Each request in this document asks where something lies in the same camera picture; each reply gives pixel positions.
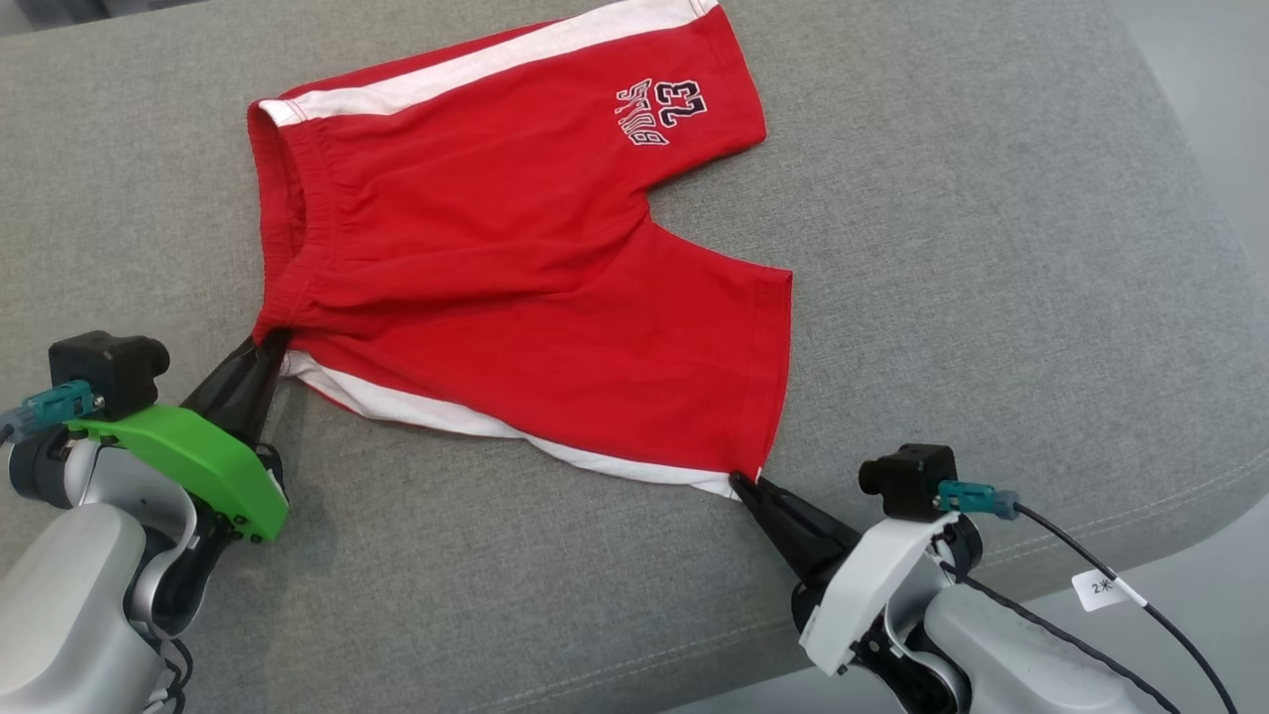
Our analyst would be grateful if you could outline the red shorts with white stripes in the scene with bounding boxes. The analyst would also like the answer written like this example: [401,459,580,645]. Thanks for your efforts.
[246,0,794,500]

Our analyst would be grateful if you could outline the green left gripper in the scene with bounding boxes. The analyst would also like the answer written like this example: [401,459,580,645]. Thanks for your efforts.
[67,330,290,543]

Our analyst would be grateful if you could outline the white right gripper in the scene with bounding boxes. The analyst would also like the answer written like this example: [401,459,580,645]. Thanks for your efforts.
[731,474,955,677]

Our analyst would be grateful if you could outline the white right cable label tag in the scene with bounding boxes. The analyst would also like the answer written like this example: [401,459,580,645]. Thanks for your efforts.
[1071,568,1149,613]

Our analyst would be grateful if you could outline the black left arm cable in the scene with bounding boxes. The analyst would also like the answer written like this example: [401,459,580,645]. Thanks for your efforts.
[149,610,196,714]

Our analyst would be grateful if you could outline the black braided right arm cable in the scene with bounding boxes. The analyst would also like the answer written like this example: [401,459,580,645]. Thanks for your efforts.
[940,560,1183,714]

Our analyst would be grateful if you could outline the teal right camera connector cable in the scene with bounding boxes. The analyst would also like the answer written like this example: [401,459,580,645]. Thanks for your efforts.
[937,480,1240,714]

